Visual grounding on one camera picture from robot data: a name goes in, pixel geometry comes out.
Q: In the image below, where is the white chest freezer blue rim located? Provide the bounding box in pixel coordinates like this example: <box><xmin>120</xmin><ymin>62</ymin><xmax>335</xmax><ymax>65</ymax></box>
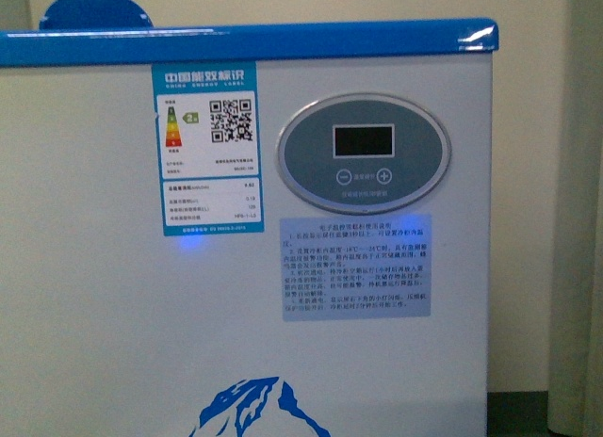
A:
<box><xmin>1</xmin><ymin>18</ymin><xmax>498</xmax><ymax>436</ymax></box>

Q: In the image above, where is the pale instruction sticker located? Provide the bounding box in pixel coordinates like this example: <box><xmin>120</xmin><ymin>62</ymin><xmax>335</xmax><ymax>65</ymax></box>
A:
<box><xmin>280</xmin><ymin>215</ymin><xmax>432</xmax><ymax>322</ymax></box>

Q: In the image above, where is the grey oval control panel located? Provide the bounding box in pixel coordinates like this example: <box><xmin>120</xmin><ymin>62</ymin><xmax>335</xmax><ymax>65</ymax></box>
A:
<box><xmin>276</xmin><ymin>92</ymin><xmax>452</xmax><ymax>215</ymax></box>

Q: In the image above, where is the blue energy label sticker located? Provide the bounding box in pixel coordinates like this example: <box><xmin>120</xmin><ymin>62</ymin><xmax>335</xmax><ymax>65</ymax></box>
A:
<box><xmin>151</xmin><ymin>62</ymin><xmax>264</xmax><ymax>236</ymax></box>

